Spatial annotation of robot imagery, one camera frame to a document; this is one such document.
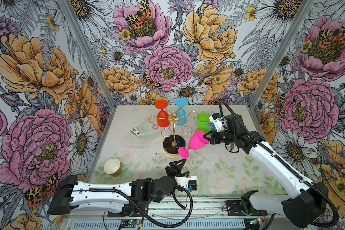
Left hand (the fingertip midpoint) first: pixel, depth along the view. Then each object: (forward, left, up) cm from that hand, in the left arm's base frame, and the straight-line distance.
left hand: (182, 165), depth 70 cm
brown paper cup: (+7, +40, -18) cm, 45 cm away
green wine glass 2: (+25, -15, -4) cm, 29 cm away
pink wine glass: (+9, -7, +8) cm, 14 cm away
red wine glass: (+21, +9, +9) cm, 25 cm away
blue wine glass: (+22, 0, +10) cm, 24 cm away
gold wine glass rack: (+21, +4, -18) cm, 28 cm away
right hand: (+12, -12, +3) cm, 17 cm away
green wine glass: (+31, -14, -3) cm, 35 cm away
